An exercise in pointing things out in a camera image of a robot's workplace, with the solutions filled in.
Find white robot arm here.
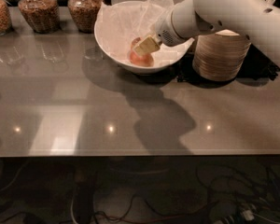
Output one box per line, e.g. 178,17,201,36
133,0,280,67

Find right glass cereal jar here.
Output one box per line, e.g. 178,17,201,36
67,0,104,33

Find red apple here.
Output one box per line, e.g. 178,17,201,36
131,37,142,51
129,51,154,67

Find tangled floor cables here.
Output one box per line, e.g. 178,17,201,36
68,163,280,224

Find white ceramic bowl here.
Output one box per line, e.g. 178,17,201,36
93,0,192,76

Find white tissue paper liner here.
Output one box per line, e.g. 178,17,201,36
96,0,195,63

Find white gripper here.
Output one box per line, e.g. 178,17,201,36
134,8,186,56

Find middle glass cereal jar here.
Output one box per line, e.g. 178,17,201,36
18,0,60,34

